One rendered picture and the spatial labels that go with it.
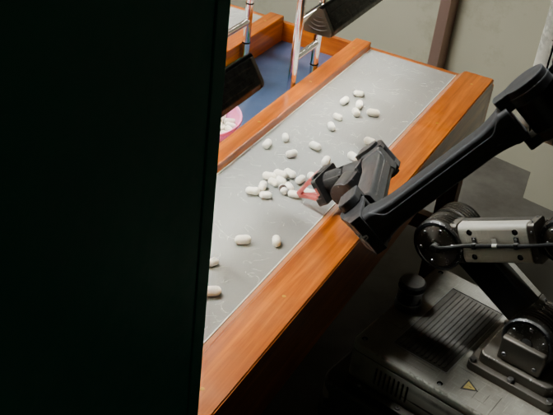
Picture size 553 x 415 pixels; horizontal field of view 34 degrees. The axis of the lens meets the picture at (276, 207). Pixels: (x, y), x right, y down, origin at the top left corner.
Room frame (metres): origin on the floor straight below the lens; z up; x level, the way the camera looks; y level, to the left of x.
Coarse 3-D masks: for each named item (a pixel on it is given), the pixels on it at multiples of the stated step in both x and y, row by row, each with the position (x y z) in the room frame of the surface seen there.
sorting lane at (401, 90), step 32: (352, 64) 2.68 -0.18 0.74; (384, 64) 2.71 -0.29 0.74; (416, 64) 2.74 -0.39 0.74; (320, 96) 2.43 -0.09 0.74; (352, 96) 2.45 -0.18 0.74; (384, 96) 2.48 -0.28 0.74; (416, 96) 2.51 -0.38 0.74; (288, 128) 2.21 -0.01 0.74; (320, 128) 2.23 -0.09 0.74; (352, 128) 2.25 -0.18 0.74; (384, 128) 2.28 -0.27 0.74; (256, 160) 2.02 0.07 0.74; (288, 160) 2.04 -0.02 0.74; (320, 160) 2.06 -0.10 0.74; (224, 192) 1.85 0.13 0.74; (224, 224) 1.72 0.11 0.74; (256, 224) 1.73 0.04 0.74; (288, 224) 1.75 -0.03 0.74; (224, 256) 1.60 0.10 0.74; (256, 256) 1.61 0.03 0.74; (224, 288) 1.49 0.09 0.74; (256, 288) 1.50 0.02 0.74; (224, 320) 1.38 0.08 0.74
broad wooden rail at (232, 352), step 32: (448, 96) 2.48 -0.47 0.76; (480, 96) 2.52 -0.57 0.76; (416, 128) 2.25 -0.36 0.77; (448, 128) 2.28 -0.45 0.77; (416, 160) 2.08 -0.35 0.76; (320, 224) 1.74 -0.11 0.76; (288, 256) 1.61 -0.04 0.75; (320, 256) 1.61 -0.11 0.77; (352, 256) 1.66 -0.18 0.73; (288, 288) 1.48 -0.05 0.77; (320, 288) 1.51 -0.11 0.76; (352, 288) 1.70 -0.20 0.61; (256, 320) 1.37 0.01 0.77; (288, 320) 1.38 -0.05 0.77; (320, 320) 1.54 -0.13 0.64; (224, 352) 1.27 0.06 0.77; (256, 352) 1.28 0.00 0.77; (288, 352) 1.39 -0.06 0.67; (224, 384) 1.19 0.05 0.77; (256, 384) 1.26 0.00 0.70
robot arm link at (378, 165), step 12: (384, 144) 1.77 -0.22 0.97; (372, 156) 1.71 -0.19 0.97; (384, 156) 1.70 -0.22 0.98; (372, 168) 1.63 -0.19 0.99; (384, 168) 1.64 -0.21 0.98; (396, 168) 1.72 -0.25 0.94; (360, 180) 1.60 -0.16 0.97; (372, 180) 1.54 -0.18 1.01; (384, 180) 1.58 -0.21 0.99; (348, 192) 1.45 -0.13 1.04; (360, 192) 1.44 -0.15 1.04; (372, 192) 1.47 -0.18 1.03; (384, 192) 1.52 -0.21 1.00; (348, 204) 1.39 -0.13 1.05
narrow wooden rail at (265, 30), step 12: (252, 24) 2.84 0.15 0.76; (264, 24) 2.86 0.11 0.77; (276, 24) 2.91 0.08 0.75; (240, 36) 2.73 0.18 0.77; (252, 36) 2.75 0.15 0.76; (264, 36) 2.83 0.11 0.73; (276, 36) 2.92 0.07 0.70; (228, 48) 2.63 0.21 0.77; (240, 48) 2.68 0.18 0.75; (252, 48) 2.76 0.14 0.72; (264, 48) 2.84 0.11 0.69; (228, 60) 2.62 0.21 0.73
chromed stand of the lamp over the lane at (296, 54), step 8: (304, 0) 2.44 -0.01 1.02; (320, 0) 2.58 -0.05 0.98; (296, 8) 2.45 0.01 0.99; (304, 8) 2.45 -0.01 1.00; (312, 8) 2.52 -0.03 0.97; (296, 16) 2.44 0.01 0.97; (304, 16) 2.46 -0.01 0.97; (296, 24) 2.44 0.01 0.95; (296, 32) 2.44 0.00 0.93; (296, 40) 2.44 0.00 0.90; (320, 40) 2.58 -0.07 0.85; (296, 48) 2.44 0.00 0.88; (304, 48) 2.51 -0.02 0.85; (312, 48) 2.53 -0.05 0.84; (296, 56) 2.44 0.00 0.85; (312, 56) 2.58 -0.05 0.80; (296, 64) 2.44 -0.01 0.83; (312, 64) 2.57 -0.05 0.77; (296, 72) 2.44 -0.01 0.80; (288, 80) 2.44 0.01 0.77; (288, 88) 2.44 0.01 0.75
